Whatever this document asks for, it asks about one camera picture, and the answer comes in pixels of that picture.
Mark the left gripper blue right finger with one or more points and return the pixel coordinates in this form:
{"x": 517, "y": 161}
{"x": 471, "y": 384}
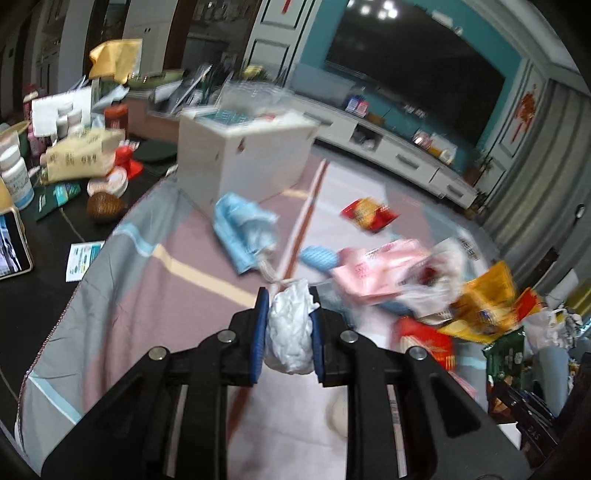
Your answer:
{"x": 317, "y": 343}

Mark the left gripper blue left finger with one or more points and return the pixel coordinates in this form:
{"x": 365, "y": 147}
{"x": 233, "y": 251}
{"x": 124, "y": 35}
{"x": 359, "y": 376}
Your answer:
{"x": 259, "y": 322}

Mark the yellow chip bag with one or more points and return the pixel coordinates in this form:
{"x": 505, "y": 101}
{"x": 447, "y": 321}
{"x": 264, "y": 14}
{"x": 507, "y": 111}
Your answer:
{"x": 490, "y": 307}

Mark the blue textured pouch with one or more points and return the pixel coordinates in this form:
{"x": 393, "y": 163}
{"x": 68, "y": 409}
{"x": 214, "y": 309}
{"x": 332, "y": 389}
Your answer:
{"x": 320, "y": 258}

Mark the pink plastic package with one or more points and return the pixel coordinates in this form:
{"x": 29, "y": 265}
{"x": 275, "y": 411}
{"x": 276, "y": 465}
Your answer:
{"x": 374, "y": 275}

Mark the light blue crumpled mask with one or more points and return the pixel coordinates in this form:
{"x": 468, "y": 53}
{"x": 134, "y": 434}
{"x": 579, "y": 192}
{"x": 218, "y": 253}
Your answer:
{"x": 248, "y": 234}

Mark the red cigarette box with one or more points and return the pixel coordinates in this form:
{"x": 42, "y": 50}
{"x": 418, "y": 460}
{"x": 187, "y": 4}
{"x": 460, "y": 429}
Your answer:
{"x": 412, "y": 333}

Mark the striped pink grey tablecloth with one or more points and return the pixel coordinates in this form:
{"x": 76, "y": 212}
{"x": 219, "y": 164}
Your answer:
{"x": 162, "y": 279}

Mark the red yellow snack wrapper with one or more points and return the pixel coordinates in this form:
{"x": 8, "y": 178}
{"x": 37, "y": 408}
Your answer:
{"x": 369, "y": 214}

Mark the translucent white plastic bag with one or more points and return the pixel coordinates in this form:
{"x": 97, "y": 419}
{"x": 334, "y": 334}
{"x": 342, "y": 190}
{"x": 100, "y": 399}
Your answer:
{"x": 432, "y": 286}

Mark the white storage box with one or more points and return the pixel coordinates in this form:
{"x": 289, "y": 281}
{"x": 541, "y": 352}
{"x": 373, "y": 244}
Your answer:
{"x": 256, "y": 159}

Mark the white TV cabinet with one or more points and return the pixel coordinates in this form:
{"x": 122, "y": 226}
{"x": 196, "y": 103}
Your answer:
{"x": 387, "y": 150}

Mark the brown pine cone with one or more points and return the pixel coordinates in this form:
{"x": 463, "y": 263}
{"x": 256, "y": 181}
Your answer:
{"x": 105, "y": 207}

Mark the red toy figure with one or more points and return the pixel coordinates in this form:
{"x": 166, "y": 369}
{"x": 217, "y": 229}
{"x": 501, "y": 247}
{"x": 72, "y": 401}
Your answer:
{"x": 124, "y": 159}

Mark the clear plastic container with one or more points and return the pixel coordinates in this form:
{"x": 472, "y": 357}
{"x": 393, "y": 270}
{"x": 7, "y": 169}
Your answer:
{"x": 254, "y": 98}

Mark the beige printed paper bag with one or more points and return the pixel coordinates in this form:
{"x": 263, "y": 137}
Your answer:
{"x": 89, "y": 154}

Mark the tablet with lit screen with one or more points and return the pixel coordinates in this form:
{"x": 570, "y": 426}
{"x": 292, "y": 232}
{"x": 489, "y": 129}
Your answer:
{"x": 15, "y": 255}

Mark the white medicine bottle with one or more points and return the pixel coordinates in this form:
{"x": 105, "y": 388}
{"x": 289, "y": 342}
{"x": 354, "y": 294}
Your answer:
{"x": 18, "y": 184}

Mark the yellow cloth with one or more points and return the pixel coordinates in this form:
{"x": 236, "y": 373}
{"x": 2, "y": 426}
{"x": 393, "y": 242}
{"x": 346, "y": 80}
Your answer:
{"x": 117, "y": 60}

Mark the large wall television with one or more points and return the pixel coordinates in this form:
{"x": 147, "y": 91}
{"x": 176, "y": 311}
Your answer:
{"x": 398, "y": 47}

